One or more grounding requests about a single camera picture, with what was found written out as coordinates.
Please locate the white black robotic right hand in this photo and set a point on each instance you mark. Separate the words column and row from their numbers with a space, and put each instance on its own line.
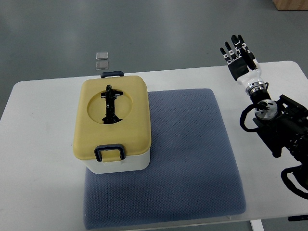
column 242, row 63

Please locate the yellow box lid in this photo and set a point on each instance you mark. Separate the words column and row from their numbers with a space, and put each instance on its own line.
column 113, row 119

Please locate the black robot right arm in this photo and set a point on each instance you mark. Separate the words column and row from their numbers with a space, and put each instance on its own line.
column 280, row 124

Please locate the wooden box corner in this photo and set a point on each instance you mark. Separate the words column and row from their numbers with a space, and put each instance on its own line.
column 291, row 5

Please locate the white storage box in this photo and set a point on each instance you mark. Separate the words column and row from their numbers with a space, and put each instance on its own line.
column 130, row 163

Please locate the blue grey fabric mat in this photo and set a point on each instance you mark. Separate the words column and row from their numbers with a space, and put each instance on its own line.
column 192, row 172

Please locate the upper metal floor plate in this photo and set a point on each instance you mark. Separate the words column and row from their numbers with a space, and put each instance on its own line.
column 102, row 55

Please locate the white table leg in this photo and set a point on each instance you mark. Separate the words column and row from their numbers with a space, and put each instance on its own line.
column 257, row 225

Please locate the black bracket at table edge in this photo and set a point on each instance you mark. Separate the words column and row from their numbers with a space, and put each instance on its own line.
column 298, row 218

